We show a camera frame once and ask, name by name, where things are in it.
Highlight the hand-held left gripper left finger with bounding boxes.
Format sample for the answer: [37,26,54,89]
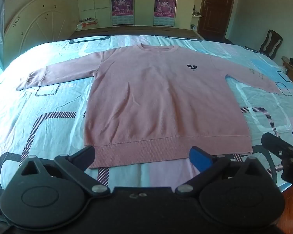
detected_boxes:
[20,145,111,198]

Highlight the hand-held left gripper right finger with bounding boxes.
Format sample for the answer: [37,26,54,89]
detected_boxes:
[175,146,268,198]

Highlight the pink long-sleeve sweatshirt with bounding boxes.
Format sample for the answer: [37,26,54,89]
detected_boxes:
[16,43,284,170]

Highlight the printed bed sheet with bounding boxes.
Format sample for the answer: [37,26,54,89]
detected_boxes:
[0,35,293,200]

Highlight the dark wooden chair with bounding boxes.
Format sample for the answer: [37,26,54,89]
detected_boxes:
[244,29,283,60]

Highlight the wooden bed platform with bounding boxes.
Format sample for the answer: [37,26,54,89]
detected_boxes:
[68,26,203,41]

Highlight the white arched headboard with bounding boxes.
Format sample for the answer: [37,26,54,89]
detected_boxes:
[4,0,80,51]

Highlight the brown wooden door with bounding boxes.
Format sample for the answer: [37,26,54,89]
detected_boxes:
[197,0,238,39]

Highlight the cream corner shelf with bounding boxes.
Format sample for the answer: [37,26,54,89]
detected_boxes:
[191,0,207,31]

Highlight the cream wardrobe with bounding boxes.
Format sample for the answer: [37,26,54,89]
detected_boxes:
[76,0,198,28]

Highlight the purple wall poster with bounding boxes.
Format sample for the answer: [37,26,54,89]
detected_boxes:
[111,0,134,26]
[153,0,175,26]

